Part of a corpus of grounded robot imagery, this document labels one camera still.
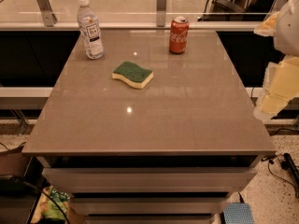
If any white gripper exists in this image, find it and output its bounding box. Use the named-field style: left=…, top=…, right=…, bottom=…
left=253, top=0, right=299, bottom=120

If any red coke can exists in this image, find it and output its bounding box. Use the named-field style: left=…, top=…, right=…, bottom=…
left=169, top=16, right=189, bottom=54

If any grey drawer cabinet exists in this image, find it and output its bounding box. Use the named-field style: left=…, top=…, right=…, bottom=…
left=24, top=30, right=275, bottom=224

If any green and yellow sponge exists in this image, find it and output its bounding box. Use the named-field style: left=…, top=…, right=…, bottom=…
left=112, top=62, right=153, bottom=90

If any blue textured mat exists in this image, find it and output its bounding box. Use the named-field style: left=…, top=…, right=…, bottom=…
left=221, top=203, right=254, bottom=224

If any clear water bottle white cap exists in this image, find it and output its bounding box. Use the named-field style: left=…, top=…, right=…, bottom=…
left=77, top=0, right=104, bottom=59

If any green snack bag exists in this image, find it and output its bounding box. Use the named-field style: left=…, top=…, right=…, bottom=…
left=30, top=186, right=69, bottom=224

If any black floor cable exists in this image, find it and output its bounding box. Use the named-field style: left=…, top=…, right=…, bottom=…
left=261, top=154, right=299, bottom=193

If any middle metal railing post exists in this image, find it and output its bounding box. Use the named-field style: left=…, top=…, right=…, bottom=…
left=156, top=0, right=167, bottom=27

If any left metal railing post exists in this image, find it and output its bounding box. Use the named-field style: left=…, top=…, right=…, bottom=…
left=36, top=0, right=57, bottom=27

